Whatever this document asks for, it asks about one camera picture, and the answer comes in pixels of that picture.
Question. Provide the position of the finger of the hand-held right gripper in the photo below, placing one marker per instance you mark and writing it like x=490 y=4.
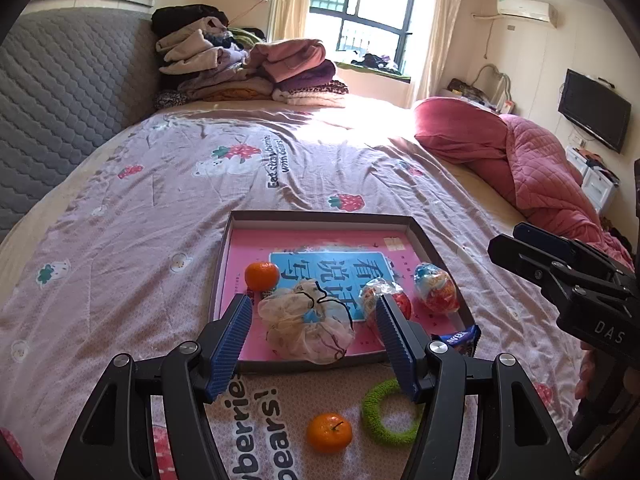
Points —
x=515 y=257
x=545 y=240

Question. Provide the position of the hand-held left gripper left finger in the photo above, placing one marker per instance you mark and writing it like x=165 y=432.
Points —
x=230 y=345

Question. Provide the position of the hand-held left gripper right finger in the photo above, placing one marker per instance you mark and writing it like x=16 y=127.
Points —
x=395 y=345

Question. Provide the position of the red candy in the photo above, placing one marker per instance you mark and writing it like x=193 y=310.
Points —
x=372 y=297

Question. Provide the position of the dark blue snack packet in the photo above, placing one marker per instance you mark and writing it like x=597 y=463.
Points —
x=457 y=340

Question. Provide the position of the shallow grey cardboard box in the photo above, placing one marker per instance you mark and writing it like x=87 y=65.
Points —
x=225 y=280

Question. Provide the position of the red candy bag blue top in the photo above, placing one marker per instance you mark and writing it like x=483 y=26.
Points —
x=435 y=287

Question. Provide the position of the orange tangerine with stem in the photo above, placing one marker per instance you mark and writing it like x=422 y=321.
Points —
x=329 y=432

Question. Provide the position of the pink quilted blanket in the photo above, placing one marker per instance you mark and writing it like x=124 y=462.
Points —
x=540 y=170

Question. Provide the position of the white drawer cabinet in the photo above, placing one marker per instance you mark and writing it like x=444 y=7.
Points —
x=592 y=180

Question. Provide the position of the pink and blue book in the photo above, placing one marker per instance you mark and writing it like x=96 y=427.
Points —
x=320 y=245

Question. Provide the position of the pink pillow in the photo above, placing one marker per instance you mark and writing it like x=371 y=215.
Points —
x=460 y=130

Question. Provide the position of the strawberry bear printed bed sheet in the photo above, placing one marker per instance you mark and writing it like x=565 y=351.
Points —
x=150 y=210

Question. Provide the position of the white air conditioner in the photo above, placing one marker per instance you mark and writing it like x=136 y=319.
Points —
x=525 y=10

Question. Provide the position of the cream curtain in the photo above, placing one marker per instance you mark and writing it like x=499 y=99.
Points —
x=290 y=0
x=442 y=25

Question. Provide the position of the dark clothes on windowsill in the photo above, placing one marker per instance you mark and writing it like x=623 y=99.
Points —
x=375 y=61

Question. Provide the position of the pile of folded clothes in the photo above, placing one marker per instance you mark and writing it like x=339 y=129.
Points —
x=240 y=65

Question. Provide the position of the barred window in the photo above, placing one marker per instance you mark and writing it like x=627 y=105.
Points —
x=370 y=5

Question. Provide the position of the grey quilted headboard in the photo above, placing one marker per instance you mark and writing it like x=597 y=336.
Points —
x=65 y=100

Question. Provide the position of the black wall television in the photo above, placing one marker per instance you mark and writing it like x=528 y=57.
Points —
x=595 y=110

